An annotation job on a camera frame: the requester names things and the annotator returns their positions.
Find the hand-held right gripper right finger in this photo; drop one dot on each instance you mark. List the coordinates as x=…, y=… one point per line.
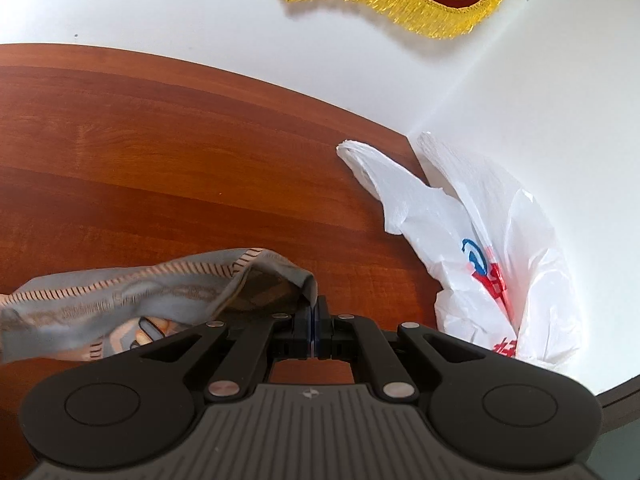
x=322, y=329

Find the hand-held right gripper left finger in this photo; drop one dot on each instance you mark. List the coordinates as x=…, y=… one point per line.
x=303, y=329

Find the white plastic bag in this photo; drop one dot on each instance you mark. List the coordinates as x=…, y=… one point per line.
x=480, y=260

